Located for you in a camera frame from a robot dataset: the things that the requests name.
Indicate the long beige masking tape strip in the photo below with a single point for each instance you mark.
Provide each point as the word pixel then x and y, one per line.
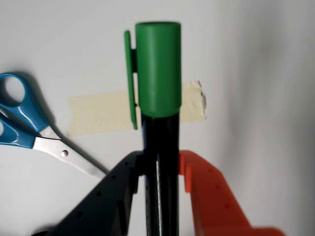
pixel 98 113

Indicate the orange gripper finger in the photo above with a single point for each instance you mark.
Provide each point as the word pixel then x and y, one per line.
pixel 211 201

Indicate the green marker with black barrel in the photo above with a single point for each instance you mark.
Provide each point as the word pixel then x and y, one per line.
pixel 158 68

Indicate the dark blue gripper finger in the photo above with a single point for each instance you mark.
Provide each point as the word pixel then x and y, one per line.
pixel 103 204

